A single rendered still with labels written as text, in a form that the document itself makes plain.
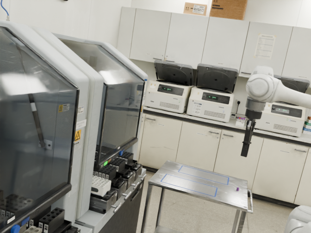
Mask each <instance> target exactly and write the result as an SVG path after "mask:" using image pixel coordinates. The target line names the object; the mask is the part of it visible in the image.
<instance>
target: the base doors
mask: <svg viewBox="0 0 311 233"><path fill-rule="evenodd" d="M146 118H149V119H155V121H154V120H149V119H146ZM142 121H143V122H141V123H142V125H141V129H140V135H139V142H138V148H137V157H136V160H137V163H139V164H142V165H143V166H147V167H151V168H155V169H160V168H161V167H162V165H163V164H164V163H165V162H166V161H167V160H170V161H173V162H177V163H181V164H185V165H188V166H193V167H197V168H200V169H204V170H208V171H213V172H216V173H220V174H224V175H228V176H231V177H235V178H240V179H244V180H247V181H248V189H249V190H252V193H254V194H258V195H262V196H267V197H270V198H274V199H278V200H282V201H285V202H290V203H294V204H297V205H305V206H309V207H311V148H309V147H304V146H299V145H294V144H290V143H285V142H280V141H275V140H271V139H266V138H261V137H256V136H252V138H251V141H250V142H251V144H250V146H249V151H248V155H247V157H243V156H241V151H242V147H243V143H242V142H243V141H244V136H245V134H241V133H237V132H232V131H227V130H221V129H216V128H211V127H207V126H203V125H198V124H194V123H188V122H182V121H178V120H174V119H169V118H164V117H160V116H154V115H149V114H145V113H143V117H142ZM158 123H159V124H163V125H165V126H161V125H158ZM209 131H211V132H215V133H219V134H215V133H210V132H209ZM197 133H201V134H205V135H199V134H197ZM223 134H225V135H223ZM226 135H231V136H233V137H230V136H226ZM217 137H218V139H217ZM222 138H224V139H222ZM294 149H297V150H301V151H306V153H305V152H301V151H296V150H294ZM279 150H283V151H287V152H290V153H285V152H280V151H279Z"/></svg>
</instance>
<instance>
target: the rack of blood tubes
mask: <svg viewBox="0 0 311 233"><path fill-rule="evenodd" d="M110 188H111V180H107V179H103V178H99V177H96V176H93V179H92V187H91V193H93V194H97V195H100V196H104V195H105V194H106V192H107V191H109V190H110Z"/></svg>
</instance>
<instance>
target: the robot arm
mask: <svg viewBox="0 0 311 233"><path fill-rule="evenodd" d="M246 91H247V93H248V97H247V101H246V105H245V107H246V108H247V109H246V112H245V116H246V117H249V120H248V121H247V123H246V124H247V125H246V130H245V136H244V141H243V142H242V143H243V147H242V151H241V156H243V157H247V155H248V151H249V146H250V144H251V142H250V141H251V138H252V134H253V131H254V128H255V125H256V122H255V119H261V116H262V111H264V108H265V106H266V102H267V103H273V102H276V101H282V102H287V103H291V104H295V105H299V106H302V107H305V108H308V109H311V95H309V94H305V93H301V92H298V91H295V90H292V89H289V88H287V87H285V86H284V85H283V84H282V82H281V80H279V79H276V78H274V72H273V69H272V68H271V67H269V66H265V65H257V66H256V67H255V68H254V70H253V72H252V73H251V76H250V78H249V80H248V81H247V84H246ZM284 233H311V207H309V206H305V205H301V206H298V207H296V208H295V209H294V210H293V211H292V212H291V213H290V214H289V217H288V219H287V222H286V226H285V230H284Z"/></svg>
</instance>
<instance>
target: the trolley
mask: <svg viewBox="0 0 311 233"><path fill-rule="evenodd" d="M153 185H154V186H158V187H161V188H162V192H161V198H160V203H159V209H158V214H157V220H156V226H155V231H154V233H182V232H179V231H176V230H173V229H170V228H167V227H164V226H160V225H159V224H160V219H161V213H162V206H163V201H164V195H165V190H166V189H168V190H172V191H175V192H179V193H182V194H185V195H189V196H193V197H196V198H199V199H203V200H206V201H210V202H214V203H217V204H221V205H224V206H227V207H231V208H235V209H236V215H235V219H234V223H233V227H232V231H231V233H235V231H236V227H237V222H238V218H239V214H240V210H241V211H242V212H241V216H240V221H239V224H238V229H237V233H242V230H243V225H244V221H245V217H246V213H250V214H253V203H252V190H249V189H248V181H247V180H244V179H240V178H235V177H231V176H228V175H224V174H220V173H216V172H212V171H208V170H204V169H200V168H197V167H193V166H188V165H185V164H181V163H177V162H173V161H170V160H167V161H166V162H165V163H164V164H163V165H162V167H161V168H160V169H159V170H158V171H157V172H156V173H155V174H154V175H153V177H152V178H151V179H150V180H149V181H148V190H147V196H146V202H145V208H144V214H143V221H142V227H141V233H145V230H146V224H147V218H148V213H149V205H150V199H151V193H152V188H153ZM237 187H239V191H237V190H236V189H237ZM248 192H250V210H248Z"/></svg>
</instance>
